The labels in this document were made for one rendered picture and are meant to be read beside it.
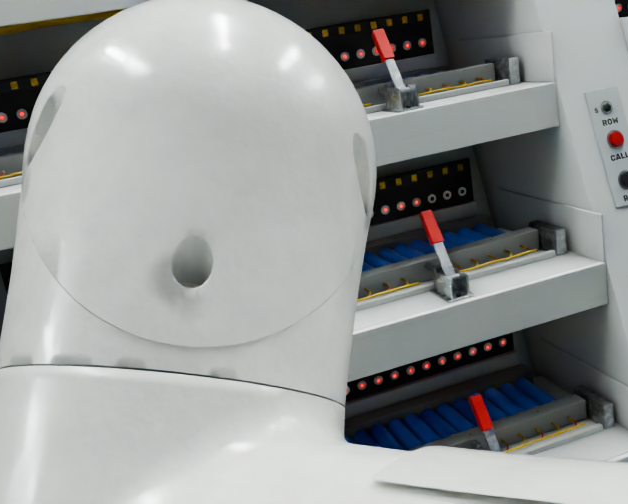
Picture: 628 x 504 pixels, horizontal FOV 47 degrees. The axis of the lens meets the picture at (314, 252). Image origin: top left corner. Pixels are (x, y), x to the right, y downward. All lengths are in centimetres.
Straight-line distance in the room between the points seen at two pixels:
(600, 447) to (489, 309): 19
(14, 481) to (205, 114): 10
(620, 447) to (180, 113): 69
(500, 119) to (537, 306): 19
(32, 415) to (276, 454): 6
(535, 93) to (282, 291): 62
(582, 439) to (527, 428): 6
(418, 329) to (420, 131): 19
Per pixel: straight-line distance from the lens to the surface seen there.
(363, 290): 74
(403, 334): 69
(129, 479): 17
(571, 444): 82
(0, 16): 71
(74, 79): 21
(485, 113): 75
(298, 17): 94
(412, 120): 72
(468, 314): 71
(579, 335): 86
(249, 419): 18
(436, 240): 72
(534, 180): 86
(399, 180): 86
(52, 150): 21
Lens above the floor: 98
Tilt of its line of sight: 2 degrees up
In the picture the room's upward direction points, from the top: 15 degrees counter-clockwise
